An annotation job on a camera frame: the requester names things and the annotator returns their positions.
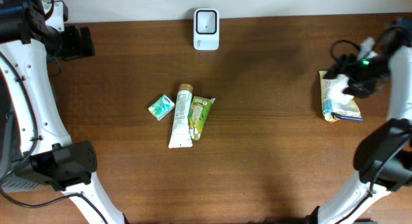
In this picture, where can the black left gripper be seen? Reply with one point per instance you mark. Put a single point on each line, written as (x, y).
(78, 48)

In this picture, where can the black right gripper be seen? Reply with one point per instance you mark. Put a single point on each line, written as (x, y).
(358, 89)

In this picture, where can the white yellow snack bag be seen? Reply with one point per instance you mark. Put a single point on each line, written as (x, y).
(335, 104)

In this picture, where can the teal white tissue pack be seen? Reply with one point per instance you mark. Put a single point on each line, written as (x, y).
(162, 107)

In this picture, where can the green snack pouch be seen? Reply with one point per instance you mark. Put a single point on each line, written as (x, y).
(200, 108)

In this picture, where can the white tube with tan cap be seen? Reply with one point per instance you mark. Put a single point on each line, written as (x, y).
(180, 136)

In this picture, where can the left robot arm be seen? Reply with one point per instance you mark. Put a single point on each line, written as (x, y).
(36, 149)

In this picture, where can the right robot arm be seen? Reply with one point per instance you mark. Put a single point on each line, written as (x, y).
(381, 165)

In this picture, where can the dark grey plastic basket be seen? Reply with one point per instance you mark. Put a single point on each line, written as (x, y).
(10, 153)

